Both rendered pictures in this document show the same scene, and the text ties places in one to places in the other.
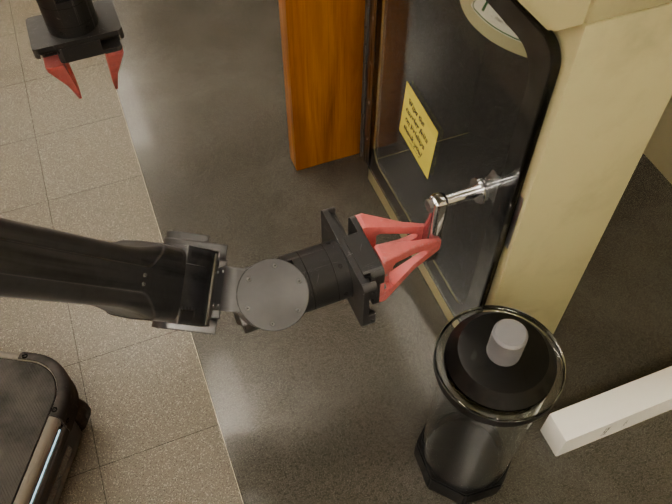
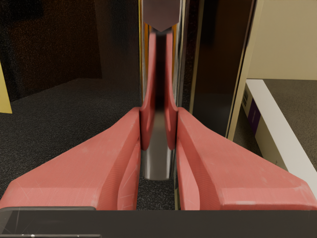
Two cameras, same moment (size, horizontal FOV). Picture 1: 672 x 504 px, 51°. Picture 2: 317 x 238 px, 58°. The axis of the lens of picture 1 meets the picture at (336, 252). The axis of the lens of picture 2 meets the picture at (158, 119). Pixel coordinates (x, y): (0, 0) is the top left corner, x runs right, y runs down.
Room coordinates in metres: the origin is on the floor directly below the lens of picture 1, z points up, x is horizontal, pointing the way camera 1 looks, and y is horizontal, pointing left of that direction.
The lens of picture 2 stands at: (0.38, 0.00, 1.22)
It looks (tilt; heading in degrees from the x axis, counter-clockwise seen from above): 36 degrees down; 292
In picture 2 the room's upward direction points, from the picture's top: 1 degrees clockwise
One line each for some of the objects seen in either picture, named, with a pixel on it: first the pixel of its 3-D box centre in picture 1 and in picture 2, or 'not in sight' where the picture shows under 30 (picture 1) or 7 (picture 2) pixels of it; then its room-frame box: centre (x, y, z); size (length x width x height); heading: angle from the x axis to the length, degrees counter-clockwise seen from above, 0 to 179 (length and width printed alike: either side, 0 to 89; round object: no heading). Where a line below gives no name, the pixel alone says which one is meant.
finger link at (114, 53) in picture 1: (94, 58); not in sight; (0.70, 0.29, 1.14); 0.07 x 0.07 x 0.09; 21
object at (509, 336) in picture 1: (502, 353); not in sight; (0.28, -0.14, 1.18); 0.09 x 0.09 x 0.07
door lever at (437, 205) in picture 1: (449, 221); (160, 72); (0.42, -0.11, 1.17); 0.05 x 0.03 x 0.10; 111
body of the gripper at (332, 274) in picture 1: (323, 274); not in sight; (0.37, 0.01, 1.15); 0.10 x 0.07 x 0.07; 22
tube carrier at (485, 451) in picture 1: (479, 412); not in sight; (0.28, -0.14, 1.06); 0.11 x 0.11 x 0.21
